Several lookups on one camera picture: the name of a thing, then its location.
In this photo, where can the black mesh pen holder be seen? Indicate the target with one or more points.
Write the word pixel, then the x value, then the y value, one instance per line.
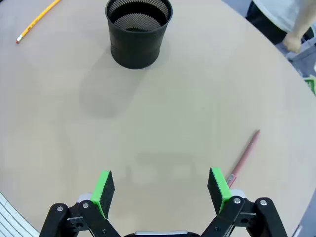
pixel 135 49

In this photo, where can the person's dark trousers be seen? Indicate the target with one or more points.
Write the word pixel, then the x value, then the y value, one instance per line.
pixel 261 24

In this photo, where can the grey plastic crate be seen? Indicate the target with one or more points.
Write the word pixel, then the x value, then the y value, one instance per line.
pixel 304 59

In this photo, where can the red pen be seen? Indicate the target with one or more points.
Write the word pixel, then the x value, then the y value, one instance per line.
pixel 243 158

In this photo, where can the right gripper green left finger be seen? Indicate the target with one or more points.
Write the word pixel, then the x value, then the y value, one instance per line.
pixel 103 192

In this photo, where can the ribbed aluminium mounting frame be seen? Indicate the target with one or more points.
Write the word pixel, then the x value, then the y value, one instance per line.
pixel 12 219

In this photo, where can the green plastic item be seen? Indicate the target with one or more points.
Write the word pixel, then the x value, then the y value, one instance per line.
pixel 312 85

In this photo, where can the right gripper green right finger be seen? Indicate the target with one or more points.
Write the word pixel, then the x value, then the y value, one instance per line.
pixel 218 190

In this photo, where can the person's left hand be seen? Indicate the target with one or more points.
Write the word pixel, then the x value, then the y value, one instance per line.
pixel 292 42

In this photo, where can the person in white printed t-shirt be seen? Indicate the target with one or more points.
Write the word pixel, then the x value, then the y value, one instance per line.
pixel 276 10

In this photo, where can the yellow pencil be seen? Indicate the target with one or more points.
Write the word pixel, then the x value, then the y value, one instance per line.
pixel 37 20

